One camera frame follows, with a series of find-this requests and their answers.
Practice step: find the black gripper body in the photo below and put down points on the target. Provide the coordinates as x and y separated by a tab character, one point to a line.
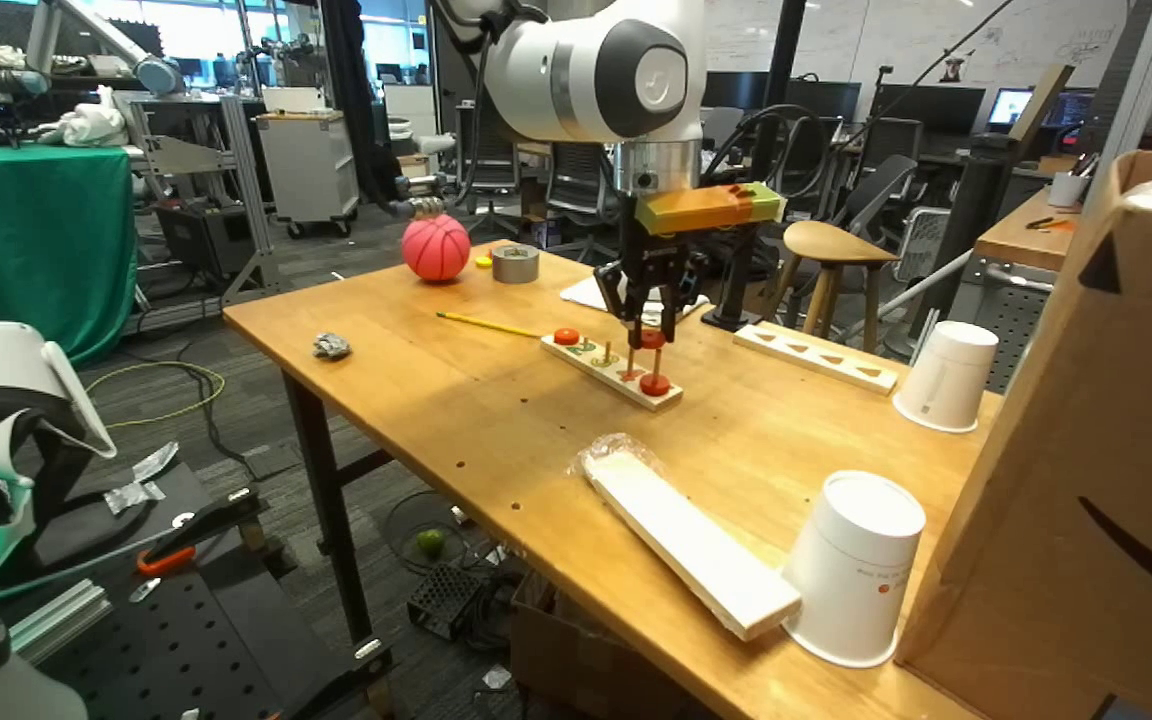
649	262

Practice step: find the white paper sheet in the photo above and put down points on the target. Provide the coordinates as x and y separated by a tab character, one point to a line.
587	292

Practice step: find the green cloth covered table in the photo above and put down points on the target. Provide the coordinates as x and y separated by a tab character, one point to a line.
65	244

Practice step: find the white flat wooden board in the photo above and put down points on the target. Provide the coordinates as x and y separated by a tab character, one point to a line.
714	565

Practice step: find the white paper cup far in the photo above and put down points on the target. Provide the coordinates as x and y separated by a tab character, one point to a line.
946	380

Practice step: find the wooden peg board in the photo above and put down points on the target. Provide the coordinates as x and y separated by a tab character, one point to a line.
613	371

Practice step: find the white paper cup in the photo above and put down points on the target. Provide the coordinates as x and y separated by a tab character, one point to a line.
946	380
850	565

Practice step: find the small grey metal object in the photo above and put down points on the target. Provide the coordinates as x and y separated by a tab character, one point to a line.
333	345

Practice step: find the wrist camera orange green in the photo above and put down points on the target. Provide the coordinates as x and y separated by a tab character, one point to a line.
706	209

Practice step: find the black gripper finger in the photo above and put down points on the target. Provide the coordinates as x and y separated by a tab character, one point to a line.
674	303
629	315

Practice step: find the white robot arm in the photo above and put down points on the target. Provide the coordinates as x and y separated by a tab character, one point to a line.
624	78

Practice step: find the large cardboard box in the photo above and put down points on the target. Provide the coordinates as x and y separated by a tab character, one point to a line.
1037	603

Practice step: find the white rolling cabinet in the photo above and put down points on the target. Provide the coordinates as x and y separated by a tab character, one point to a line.
311	169

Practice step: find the wooden round stool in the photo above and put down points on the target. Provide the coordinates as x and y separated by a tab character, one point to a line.
818	256

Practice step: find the yellow pencil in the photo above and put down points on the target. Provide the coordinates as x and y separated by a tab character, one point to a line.
490	325

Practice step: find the white paper cup near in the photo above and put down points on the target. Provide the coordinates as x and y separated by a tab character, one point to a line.
850	565

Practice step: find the black camera stand pole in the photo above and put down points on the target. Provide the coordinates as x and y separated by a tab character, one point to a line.
762	126

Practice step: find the long wooden puzzle board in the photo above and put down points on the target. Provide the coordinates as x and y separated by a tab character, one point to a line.
818	355

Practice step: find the grey tape roll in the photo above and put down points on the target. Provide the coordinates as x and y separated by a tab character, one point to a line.
515	264

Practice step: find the orange round block stack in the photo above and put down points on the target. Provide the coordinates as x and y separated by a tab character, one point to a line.
564	338

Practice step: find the pink rubber ball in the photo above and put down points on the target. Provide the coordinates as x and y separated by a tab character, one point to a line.
439	251

